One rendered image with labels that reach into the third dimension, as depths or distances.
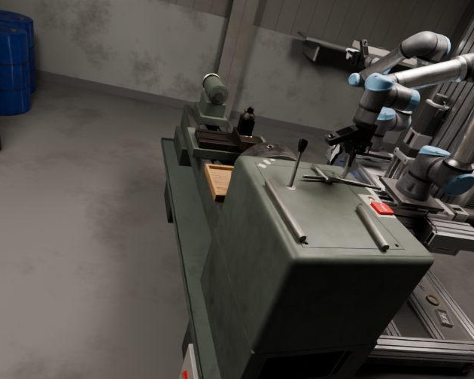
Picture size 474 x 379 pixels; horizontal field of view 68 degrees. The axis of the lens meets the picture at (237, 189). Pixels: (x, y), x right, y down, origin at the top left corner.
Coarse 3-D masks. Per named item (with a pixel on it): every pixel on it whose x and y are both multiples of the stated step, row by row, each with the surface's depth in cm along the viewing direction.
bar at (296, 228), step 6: (270, 180) 116; (270, 186) 113; (270, 192) 112; (276, 192) 110; (276, 198) 108; (282, 204) 105; (282, 210) 104; (288, 210) 103; (288, 216) 101; (288, 222) 100; (294, 222) 98; (294, 228) 97; (300, 228) 97; (300, 234) 95; (300, 240) 95
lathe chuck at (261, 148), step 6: (258, 144) 153; (264, 144) 152; (270, 144) 153; (276, 144) 154; (282, 144) 157; (246, 150) 154; (252, 150) 151; (258, 150) 150; (264, 150) 148; (270, 150) 148; (276, 150) 148; (282, 150) 150; (288, 150) 154
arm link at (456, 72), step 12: (456, 60) 131; (468, 60) 129; (396, 72) 130; (408, 72) 128; (420, 72) 128; (432, 72) 129; (444, 72) 129; (456, 72) 130; (468, 72) 130; (408, 84) 128; (420, 84) 130; (432, 84) 132
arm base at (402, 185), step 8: (408, 176) 162; (416, 176) 158; (400, 184) 163; (408, 184) 160; (416, 184) 158; (424, 184) 157; (432, 184) 160; (400, 192) 163; (408, 192) 160; (416, 192) 159; (424, 192) 158; (424, 200) 161
